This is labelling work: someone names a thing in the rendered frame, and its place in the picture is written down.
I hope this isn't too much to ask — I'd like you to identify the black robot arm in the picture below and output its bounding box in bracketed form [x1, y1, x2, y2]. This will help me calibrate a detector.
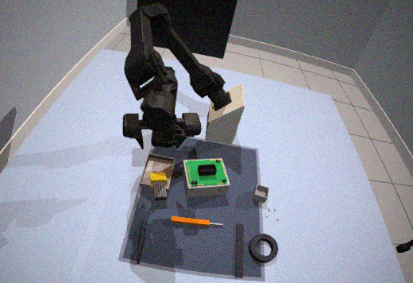
[124, 3, 232, 148]

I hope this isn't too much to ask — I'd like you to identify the dark grey work mat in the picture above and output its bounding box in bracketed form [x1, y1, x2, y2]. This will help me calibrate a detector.
[118, 137, 265, 281]

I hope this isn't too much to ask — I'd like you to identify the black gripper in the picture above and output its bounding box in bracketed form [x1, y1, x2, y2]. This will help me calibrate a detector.
[123, 113, 202, 149]

